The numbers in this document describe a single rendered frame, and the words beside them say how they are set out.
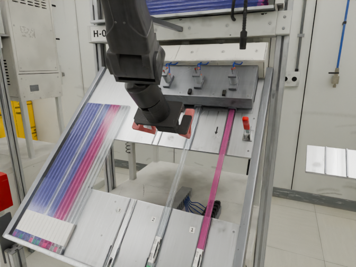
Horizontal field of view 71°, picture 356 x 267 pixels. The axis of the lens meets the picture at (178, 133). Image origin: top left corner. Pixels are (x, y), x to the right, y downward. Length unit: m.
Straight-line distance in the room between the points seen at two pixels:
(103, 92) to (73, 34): 2.31
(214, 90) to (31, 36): 1.38
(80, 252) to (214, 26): 0.79
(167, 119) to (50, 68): 1.51
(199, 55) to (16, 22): 1.26
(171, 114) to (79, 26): 2.79
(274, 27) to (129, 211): 0.69
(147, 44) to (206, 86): 0.44
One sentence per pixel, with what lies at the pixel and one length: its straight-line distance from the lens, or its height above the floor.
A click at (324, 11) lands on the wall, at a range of 2.39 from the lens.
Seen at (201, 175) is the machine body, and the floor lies 0.62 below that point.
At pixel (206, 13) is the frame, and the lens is 0.89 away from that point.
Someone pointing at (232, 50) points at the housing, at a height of 1.27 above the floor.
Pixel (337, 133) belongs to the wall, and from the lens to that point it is 2.45.
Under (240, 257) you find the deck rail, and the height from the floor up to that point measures 0.81.
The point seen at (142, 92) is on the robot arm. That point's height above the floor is 1.17.
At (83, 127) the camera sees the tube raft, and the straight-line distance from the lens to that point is 0.97.
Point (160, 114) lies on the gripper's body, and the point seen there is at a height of 1.12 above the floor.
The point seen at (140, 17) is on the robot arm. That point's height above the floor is 1.28.
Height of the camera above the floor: 1.22
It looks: 15 degrees down
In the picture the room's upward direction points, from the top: straight up
